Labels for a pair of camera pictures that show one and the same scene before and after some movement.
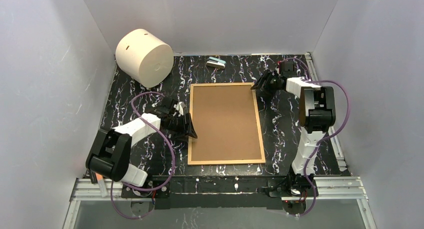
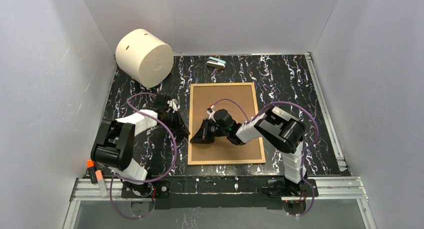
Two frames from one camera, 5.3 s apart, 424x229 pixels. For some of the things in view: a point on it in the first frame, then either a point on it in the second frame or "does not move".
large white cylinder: x=145 y=58 does not move
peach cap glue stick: x=102 y=185 does not move
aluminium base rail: x=96 y=188 does not move
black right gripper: x=271 y=80 to x=206 y=128
